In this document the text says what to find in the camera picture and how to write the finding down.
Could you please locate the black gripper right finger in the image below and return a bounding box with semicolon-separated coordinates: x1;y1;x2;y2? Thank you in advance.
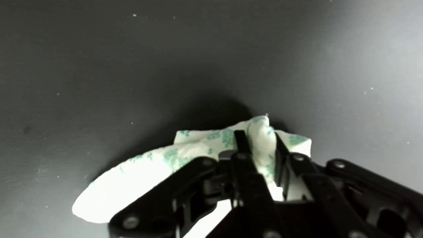
273;136;374;238

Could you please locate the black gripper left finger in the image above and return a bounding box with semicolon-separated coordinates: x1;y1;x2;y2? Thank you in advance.
206;131;285;238

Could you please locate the white green-patterned cloth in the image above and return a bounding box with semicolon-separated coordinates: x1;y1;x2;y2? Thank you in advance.
71;115;311;223

